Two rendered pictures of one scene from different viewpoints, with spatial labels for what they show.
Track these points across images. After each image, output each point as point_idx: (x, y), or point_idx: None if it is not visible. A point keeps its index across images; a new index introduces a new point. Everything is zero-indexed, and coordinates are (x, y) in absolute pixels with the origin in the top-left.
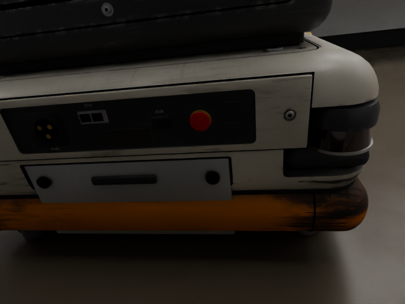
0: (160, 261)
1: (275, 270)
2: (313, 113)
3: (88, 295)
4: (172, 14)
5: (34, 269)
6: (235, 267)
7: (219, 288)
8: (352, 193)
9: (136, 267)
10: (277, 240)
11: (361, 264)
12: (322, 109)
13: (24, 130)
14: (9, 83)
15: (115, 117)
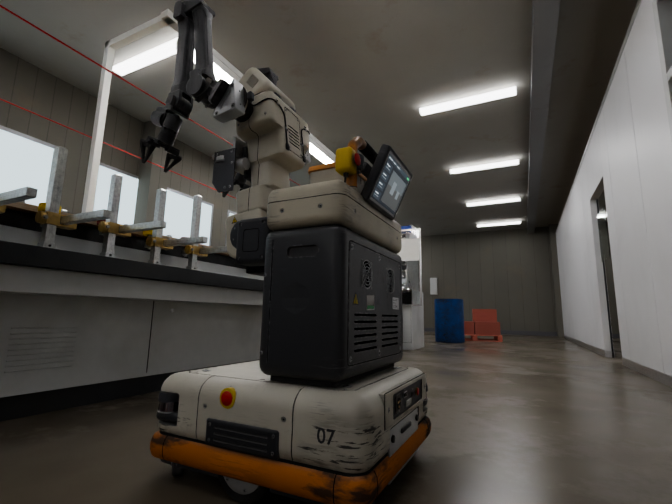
0: (410, 482)
1: (428, 462)
2: None
3: (424, 501)
4: (387, 355)
5: None
6: (423, 468)
7: (433, 473)
8: (427, 416)
9: (411, 488)
10: (412, 458)
11: (432, 450)
12: None
13: (394, 405)
14: (375, 385)
15: (407, 393)
